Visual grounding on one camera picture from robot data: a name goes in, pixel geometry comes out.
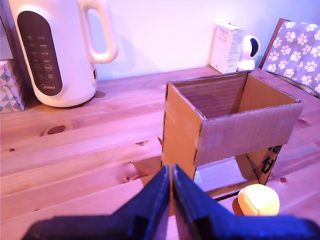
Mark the yellow orange footbag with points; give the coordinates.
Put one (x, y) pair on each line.
(260, 201)

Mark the cardboard dice tower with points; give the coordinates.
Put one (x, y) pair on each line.
(180, 130)

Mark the white printed carton box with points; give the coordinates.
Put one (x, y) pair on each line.
(225, 50)

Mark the white electric water kettle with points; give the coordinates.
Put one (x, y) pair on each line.
(72, 62)

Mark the triangle patterned box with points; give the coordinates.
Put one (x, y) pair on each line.
(10, 92)

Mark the wooden chair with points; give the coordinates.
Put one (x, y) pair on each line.
(271, 40)

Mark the grey paw print cloth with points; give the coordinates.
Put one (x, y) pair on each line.
(297, 55)

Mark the small white round camera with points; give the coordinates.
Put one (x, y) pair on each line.
(250, 50)

